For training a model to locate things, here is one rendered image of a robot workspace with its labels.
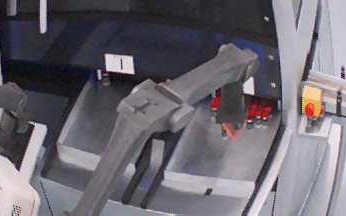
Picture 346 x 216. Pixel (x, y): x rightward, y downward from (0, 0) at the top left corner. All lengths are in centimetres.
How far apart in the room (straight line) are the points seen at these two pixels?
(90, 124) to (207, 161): 36
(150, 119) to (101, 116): 99
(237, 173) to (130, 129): 80
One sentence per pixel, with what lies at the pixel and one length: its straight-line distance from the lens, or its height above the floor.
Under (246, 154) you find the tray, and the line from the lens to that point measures 297.
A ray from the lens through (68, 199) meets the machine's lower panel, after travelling 364.
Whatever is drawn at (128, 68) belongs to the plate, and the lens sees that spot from 308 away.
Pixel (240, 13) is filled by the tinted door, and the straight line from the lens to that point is 283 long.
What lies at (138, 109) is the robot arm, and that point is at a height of 151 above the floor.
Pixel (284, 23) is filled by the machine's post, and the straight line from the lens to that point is 278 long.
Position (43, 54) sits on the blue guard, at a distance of 318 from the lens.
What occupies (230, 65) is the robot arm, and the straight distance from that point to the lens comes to 247.
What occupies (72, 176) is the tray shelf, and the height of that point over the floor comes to 88.
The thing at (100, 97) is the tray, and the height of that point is 88.
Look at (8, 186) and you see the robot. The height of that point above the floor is 139.
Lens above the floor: 292
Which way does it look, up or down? 41 degrees down
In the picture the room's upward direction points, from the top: 5 degrees counter-clockwise
